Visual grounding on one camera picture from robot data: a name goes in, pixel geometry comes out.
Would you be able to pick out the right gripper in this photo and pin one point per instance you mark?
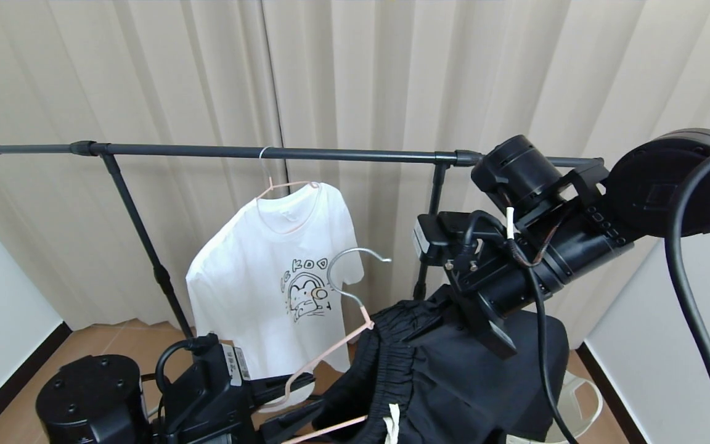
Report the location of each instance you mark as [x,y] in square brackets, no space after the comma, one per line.
[503,290]

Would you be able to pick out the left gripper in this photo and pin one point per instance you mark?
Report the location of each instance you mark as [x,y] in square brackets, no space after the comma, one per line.
[219,428]

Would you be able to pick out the black garment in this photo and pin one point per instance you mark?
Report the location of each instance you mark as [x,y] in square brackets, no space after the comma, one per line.
[466,382]

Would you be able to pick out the pink clothes hanger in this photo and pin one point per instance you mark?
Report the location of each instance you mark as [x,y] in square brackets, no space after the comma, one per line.
[270,183]
[367,323]

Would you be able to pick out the white garment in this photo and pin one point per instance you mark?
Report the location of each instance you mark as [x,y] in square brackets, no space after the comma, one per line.
[250,290]

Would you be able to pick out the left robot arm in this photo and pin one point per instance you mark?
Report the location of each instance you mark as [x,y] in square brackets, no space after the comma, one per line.
[90,401]

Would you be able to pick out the white laundry basket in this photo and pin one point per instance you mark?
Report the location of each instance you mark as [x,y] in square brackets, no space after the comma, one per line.
[583,401]

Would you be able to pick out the black clothes rack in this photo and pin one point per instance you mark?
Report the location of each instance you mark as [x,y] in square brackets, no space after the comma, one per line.
[342,153]

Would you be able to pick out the beige curtain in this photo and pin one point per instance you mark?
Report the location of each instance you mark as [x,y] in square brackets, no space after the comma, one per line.
[392,74]

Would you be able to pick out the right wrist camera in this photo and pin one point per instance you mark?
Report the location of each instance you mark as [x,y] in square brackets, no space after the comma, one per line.
[441,237]

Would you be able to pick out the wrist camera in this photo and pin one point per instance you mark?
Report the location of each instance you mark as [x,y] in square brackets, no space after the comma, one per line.
[207,382]
[441,237]

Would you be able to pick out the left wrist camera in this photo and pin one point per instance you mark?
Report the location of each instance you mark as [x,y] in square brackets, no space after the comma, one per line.
[207,382]

